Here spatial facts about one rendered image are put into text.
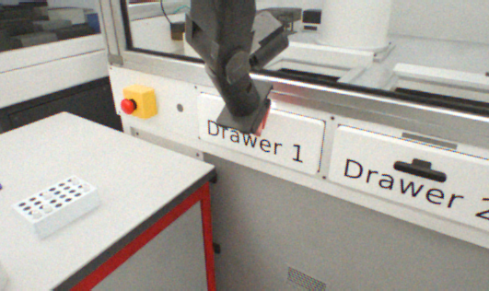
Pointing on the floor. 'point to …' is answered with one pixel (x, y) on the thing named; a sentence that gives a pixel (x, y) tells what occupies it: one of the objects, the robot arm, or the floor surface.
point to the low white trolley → (68, 138)
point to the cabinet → (325, 232)
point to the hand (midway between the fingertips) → (258, 129)
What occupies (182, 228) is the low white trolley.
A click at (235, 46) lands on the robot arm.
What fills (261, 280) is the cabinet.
